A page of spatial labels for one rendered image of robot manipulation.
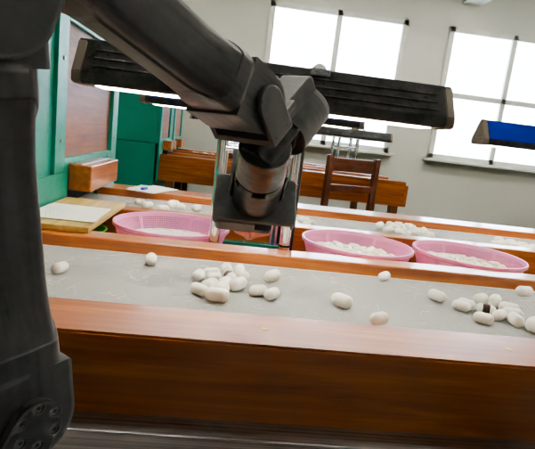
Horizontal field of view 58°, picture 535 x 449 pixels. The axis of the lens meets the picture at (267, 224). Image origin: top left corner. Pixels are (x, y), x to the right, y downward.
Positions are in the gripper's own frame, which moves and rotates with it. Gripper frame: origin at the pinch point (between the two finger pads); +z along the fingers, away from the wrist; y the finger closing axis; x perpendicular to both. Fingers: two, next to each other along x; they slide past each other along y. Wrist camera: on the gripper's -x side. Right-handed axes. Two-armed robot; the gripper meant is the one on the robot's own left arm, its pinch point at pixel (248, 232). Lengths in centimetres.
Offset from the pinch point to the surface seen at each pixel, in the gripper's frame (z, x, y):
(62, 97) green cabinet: 33, -50, 46
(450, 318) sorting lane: 12.0, 5.6, -34.3
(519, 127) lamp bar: 40, -65, -78
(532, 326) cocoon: 8.4, 7.1, -45.7
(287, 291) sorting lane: 16.4, 1.8, -8.2
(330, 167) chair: 198, -162, -62
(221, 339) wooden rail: -5.8, 17.0, 2.6
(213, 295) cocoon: 8.8, 6.4, 4.2
